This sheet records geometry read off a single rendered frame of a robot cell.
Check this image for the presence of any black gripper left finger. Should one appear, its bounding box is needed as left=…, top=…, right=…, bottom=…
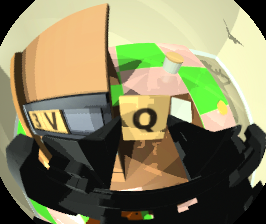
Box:
left=41, top=116, right=121, bottom=189

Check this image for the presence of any yellow flat disc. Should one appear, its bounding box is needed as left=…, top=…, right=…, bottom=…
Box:
left=217, top=100, right=227, bottom=116

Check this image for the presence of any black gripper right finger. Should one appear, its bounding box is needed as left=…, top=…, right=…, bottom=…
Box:
left=166, top=113, right=242, bottom=181

